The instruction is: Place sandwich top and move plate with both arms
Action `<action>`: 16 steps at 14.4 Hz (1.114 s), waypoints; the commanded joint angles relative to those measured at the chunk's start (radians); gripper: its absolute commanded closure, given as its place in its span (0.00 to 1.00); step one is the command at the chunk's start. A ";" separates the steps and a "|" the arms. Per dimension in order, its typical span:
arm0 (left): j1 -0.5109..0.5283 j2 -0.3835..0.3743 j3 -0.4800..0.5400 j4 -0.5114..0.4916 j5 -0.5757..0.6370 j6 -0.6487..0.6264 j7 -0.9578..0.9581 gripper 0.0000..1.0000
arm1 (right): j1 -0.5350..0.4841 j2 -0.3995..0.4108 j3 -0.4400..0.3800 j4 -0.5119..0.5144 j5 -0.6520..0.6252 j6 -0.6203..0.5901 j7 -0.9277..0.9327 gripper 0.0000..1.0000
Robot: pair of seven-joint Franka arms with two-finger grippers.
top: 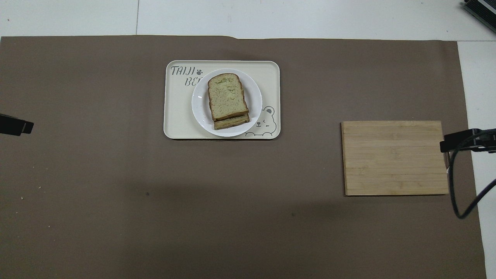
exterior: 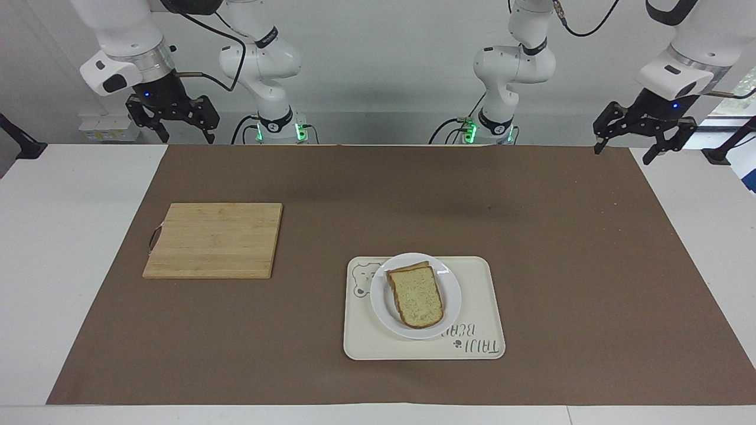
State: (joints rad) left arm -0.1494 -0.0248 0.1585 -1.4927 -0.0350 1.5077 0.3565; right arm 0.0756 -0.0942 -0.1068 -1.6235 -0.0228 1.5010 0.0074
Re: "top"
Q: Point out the white round plate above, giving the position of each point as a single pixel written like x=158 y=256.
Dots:
x=255 y=97

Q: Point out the greenish toast bread slice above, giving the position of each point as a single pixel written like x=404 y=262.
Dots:
x=226 y=97

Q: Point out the cream tray with bear print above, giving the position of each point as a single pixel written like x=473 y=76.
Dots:
x=178 y=116

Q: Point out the bamboo cutting board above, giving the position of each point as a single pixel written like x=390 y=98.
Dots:
x=393 y=157

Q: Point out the black stand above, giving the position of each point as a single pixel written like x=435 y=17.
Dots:
x=482 y=8

